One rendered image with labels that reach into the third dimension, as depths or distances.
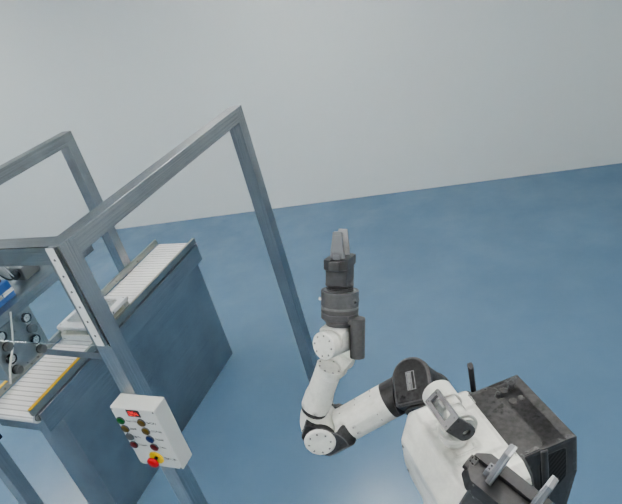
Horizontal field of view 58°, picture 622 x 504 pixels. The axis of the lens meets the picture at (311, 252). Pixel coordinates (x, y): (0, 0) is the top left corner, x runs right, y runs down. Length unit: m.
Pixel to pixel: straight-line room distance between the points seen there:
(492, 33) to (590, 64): 0.78
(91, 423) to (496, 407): 1.98
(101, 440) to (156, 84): 3.47
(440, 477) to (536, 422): 0.23
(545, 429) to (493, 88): 3.93
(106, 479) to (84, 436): 0.27
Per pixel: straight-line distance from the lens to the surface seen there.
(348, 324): 1.30
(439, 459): 1.22
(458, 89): 4.93
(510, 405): 1.30
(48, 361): 2.84
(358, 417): 1.43
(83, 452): 2.84
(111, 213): 1.79
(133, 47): 5.48
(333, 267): 1.25
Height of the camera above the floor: 2.19
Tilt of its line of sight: 28 degrees down
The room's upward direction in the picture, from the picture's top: 15 degrees counter-clockwise
